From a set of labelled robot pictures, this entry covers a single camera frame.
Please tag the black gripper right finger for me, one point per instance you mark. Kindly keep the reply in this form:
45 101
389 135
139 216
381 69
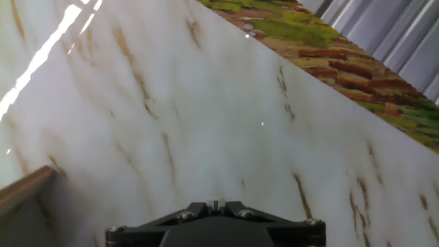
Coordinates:
245 214

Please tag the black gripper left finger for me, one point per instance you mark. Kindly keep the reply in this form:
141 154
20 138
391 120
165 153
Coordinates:
185 214

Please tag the white marble pattern sheet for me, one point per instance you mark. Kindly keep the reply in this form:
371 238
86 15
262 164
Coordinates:
205 120

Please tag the yellow green painted mat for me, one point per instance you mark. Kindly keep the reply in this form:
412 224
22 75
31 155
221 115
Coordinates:
343 61

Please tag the wooden picture frame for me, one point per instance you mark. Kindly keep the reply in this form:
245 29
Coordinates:
20 185

